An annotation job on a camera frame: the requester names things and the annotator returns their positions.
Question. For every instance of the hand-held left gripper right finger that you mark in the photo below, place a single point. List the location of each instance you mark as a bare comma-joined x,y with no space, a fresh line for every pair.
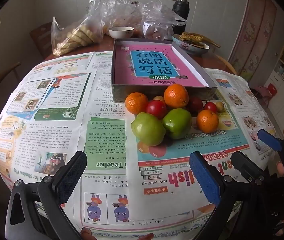
204,177

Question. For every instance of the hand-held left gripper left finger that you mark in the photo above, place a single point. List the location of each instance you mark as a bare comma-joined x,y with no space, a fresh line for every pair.
69,177

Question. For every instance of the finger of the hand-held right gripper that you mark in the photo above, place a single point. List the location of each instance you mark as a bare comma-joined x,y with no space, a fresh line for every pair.
269,140
244,165

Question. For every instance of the orange tangerine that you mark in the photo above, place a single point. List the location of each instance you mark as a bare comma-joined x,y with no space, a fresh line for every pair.
176,96
207,121
136,102

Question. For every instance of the green jujube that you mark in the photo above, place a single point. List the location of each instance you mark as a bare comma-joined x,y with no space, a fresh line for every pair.
178,125
148,128

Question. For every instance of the brown kiwi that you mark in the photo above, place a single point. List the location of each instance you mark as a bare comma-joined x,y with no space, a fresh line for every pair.
220,106
159,98

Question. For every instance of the red tomato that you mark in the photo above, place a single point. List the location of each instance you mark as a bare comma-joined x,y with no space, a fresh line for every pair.
210,107
195,104
156,108

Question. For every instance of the grey cardboard box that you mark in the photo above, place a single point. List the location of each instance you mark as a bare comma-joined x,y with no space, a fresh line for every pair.
122,93

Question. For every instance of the person's right hand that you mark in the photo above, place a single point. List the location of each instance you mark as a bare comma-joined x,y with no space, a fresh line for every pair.
280,169

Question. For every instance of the person's left hand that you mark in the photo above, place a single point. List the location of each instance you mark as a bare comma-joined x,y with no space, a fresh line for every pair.
87,233

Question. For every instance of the teal-bordered newspaper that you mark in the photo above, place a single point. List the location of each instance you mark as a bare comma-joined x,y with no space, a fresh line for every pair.
182,155

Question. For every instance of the newspaper with dotted cartoon border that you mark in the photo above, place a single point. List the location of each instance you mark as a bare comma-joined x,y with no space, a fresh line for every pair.
244,97

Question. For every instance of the pink plastic stool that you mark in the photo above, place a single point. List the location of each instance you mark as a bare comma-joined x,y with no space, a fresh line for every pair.
261,91

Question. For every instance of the red plastic stool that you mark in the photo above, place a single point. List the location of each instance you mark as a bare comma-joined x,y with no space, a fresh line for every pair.
272,88

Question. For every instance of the newspaper with green panel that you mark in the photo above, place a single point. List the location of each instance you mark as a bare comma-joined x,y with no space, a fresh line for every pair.
102,130

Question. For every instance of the newspaper with filmstrip picture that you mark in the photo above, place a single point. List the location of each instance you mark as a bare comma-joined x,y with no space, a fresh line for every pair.
57,92

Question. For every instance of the pink cartoon-print wardrobe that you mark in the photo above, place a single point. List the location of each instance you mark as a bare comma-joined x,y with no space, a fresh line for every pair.
254,30

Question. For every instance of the pink book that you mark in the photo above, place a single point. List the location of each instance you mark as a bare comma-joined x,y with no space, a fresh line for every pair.
157,65

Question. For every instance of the blue floral bowl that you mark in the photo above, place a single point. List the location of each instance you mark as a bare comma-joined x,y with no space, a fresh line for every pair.
189,47

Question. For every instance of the stack of fried pancakes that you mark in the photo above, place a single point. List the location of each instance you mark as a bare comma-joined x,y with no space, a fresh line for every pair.
192,38

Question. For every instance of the stack of flatbreads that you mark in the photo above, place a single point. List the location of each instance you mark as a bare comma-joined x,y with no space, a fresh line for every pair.
82,36

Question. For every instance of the brown chair back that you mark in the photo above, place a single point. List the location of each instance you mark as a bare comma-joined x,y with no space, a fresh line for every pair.
40,37

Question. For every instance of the clear plastic bag of flatbreads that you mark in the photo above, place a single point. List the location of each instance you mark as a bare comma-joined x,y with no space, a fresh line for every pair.
64,30

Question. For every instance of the white ceramic bowl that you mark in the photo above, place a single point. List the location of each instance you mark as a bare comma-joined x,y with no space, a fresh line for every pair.
121,32

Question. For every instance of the black thermos bottle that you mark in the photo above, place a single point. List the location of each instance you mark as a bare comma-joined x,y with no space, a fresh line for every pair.
181,10

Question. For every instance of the crumpled clear plastic bag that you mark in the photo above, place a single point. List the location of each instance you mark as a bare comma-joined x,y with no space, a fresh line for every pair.
157,15

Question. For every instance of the large clear plastic bag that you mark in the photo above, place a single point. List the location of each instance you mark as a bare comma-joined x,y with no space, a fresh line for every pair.
117,10

